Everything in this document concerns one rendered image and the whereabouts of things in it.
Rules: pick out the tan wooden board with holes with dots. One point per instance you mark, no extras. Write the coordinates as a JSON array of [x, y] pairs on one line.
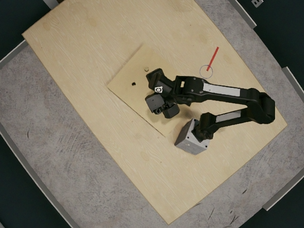
[[143, 62]]

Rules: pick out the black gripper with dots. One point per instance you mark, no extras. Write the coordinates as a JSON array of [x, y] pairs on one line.
[[170, 109]]

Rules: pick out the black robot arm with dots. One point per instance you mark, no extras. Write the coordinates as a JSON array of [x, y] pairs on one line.
[[260, 107]]

